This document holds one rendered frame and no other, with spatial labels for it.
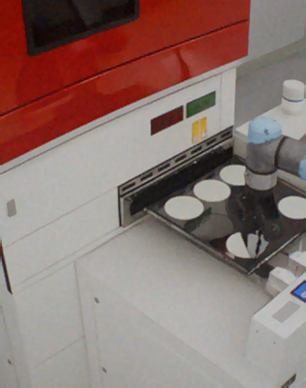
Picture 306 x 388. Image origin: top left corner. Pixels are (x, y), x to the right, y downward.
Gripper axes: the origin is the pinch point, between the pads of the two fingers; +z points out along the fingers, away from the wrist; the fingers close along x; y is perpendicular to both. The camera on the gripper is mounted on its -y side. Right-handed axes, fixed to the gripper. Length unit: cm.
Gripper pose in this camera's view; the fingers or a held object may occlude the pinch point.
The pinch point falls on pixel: (255, 255)
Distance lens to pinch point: 160.7
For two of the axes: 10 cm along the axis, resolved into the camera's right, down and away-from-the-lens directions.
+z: 0.1, 8.2, 5.8
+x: -9.6, 1.7, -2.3
